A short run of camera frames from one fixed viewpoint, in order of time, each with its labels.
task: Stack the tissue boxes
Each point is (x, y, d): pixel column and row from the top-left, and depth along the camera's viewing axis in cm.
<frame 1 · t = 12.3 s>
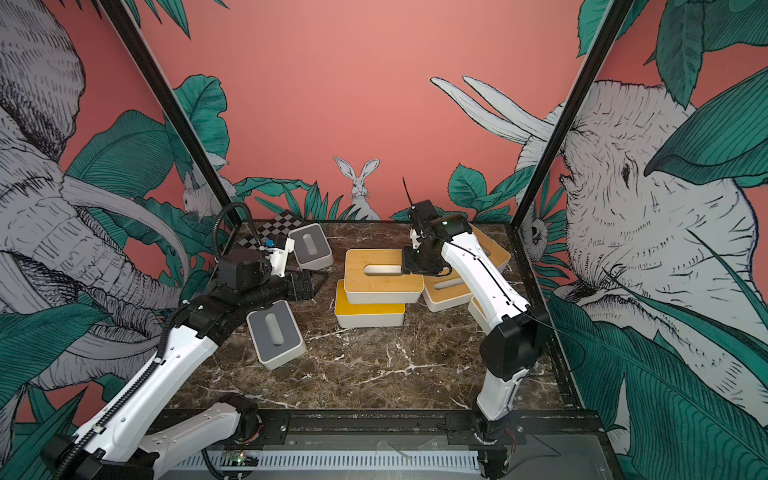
left hand: (317, 271, 71), fingers open
right hand: (405, 265, 81), fingers open
yellow lid tissue box: (365, 315, 87), point 9 cm above the table
large bamboo lid tissue box: (376, 276, 80), point 23 cm above the table
near grey lid tissue box: (276, 335, 91), on the table
far grey lid tissue box: (316, 250, 109), point 4 cm above the table
small bamboo lid tissue box: (445, 292, 96), point 6 cm above the table
black white chessboard: (280, 226, 117), point 4 cm above the table

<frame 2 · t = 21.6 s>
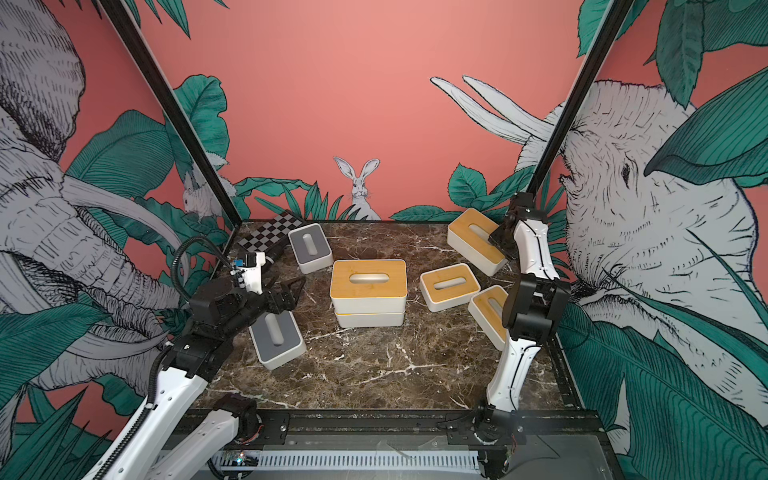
left hand: (292, 273, 71), fingers open
right hand: (497, 238, 95), fingers open
large bamboo lid tissue box: (369, 286, 82), point 19 cm above the table
the other named things where they were.

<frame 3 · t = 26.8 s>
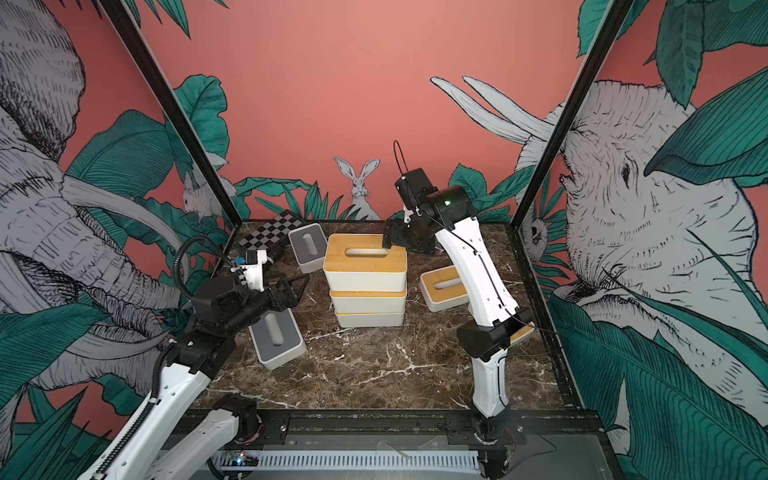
left hand: (299, 273, 71), fingers open
right hand: (393, 240, 72), fingers open
far bamboo lid tissue box: (359, 263, 75), point 29 cm above the table
the other named things where they were.

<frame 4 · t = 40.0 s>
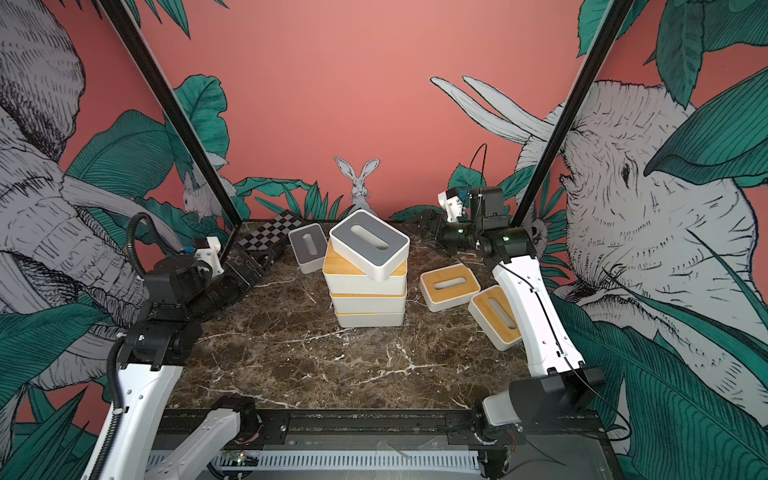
left hand: (269, 258, 66), fingers open
right hand: (409, 229, 68), fingers open
near grey lid tissue box: (372, 246, 71), point 34 cm above the table
the other named things where they were.

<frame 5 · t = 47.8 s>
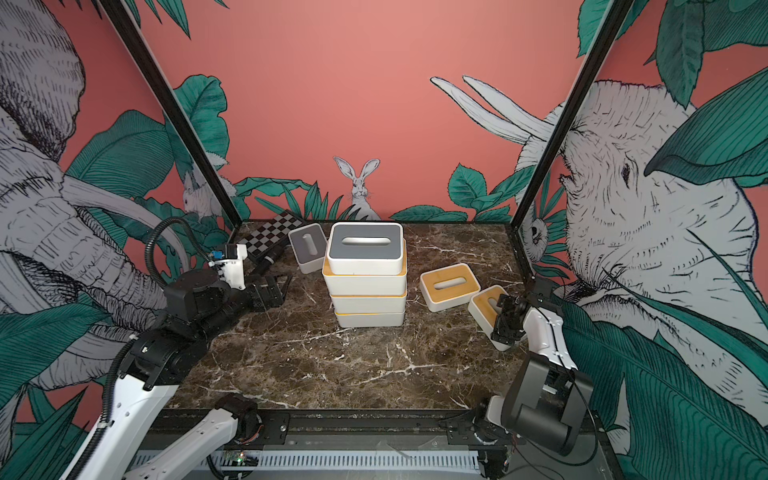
left hand: (277, 272, 65), fingers open
right hand: (494, 304, 88), fingers open
near grey lid tissue box: (365, 248, 70), point 35 cm above the table
the other named things where they were.

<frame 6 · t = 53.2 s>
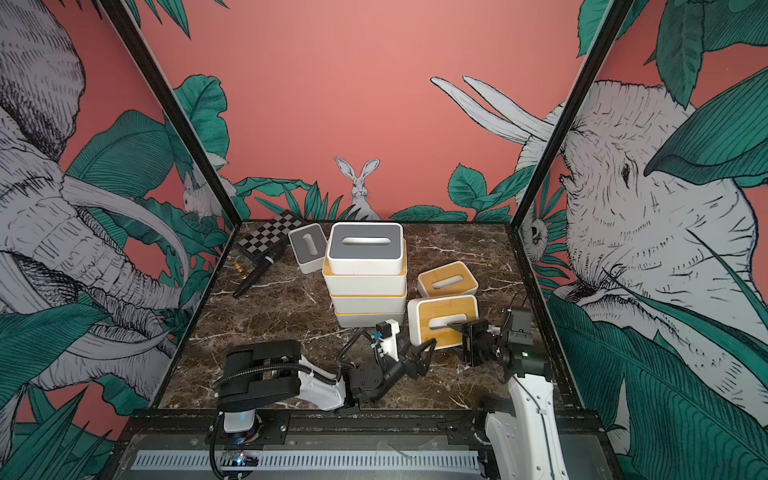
left hand: (431, 338, 73), fingers open
right hand: (446, 323, 75), fingers open
right edge bamboo tissue box: (430, 318, 74), point 21 cm above the table
the other named things where they were.

